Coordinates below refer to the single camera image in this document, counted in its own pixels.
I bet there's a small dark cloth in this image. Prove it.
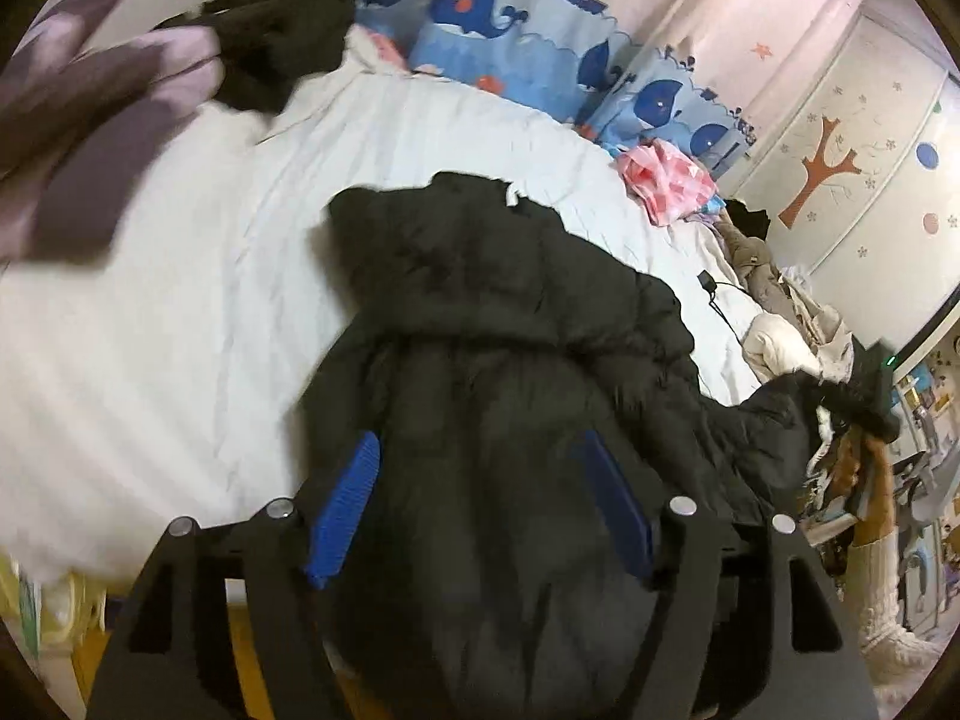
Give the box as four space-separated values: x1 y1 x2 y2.
731 199 773 241

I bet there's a black charger with cable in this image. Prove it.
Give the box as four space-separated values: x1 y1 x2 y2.
696 270 755 342

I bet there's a black puffer jacket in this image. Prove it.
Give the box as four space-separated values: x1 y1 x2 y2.
296 171 901 720

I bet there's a whale print curtain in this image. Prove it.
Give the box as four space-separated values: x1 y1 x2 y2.
352 0 871 173

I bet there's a pink checked cloth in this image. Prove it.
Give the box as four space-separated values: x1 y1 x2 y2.
616 139 725 226

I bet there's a black crumpled garment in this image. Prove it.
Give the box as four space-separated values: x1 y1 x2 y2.
150 0 357 115

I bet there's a cream quilted cloth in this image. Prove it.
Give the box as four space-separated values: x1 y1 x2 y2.
742 270 852 383

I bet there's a pale yellow plastic object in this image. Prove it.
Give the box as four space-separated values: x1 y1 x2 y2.
0 551 110 661

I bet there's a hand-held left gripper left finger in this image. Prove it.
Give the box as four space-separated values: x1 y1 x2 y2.
86 431 383 720

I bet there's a person's right forearm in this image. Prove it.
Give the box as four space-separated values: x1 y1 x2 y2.
844 529 942 680

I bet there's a purple patchwork cloth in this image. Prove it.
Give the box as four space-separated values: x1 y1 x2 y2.
0 0 222 265

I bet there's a white striped bed sheet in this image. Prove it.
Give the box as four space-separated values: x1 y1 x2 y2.
0 37 758 601

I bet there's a white wardrobe with tree decal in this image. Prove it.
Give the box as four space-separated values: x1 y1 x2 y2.
720 7 960 316

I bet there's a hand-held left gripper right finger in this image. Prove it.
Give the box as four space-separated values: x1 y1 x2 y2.
570 431 878 720

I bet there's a plain pink cloth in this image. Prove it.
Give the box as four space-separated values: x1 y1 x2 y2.
364 26 410 68

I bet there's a cluttered desk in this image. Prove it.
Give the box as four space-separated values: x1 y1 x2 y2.
896 360 960 616

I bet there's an olive brown jacket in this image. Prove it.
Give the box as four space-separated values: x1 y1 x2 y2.
720 221 785 312

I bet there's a person's right hand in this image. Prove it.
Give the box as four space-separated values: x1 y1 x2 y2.
829 435 897 541

